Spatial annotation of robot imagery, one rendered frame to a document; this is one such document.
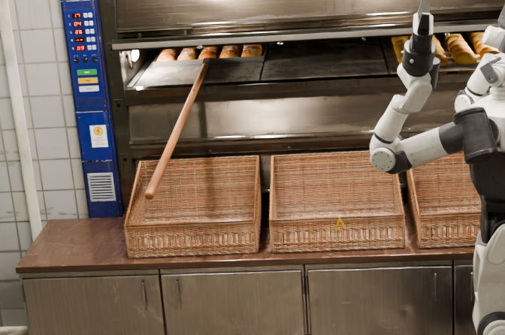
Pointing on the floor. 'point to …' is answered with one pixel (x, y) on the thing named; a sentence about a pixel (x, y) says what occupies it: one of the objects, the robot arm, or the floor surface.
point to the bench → (240, 288)
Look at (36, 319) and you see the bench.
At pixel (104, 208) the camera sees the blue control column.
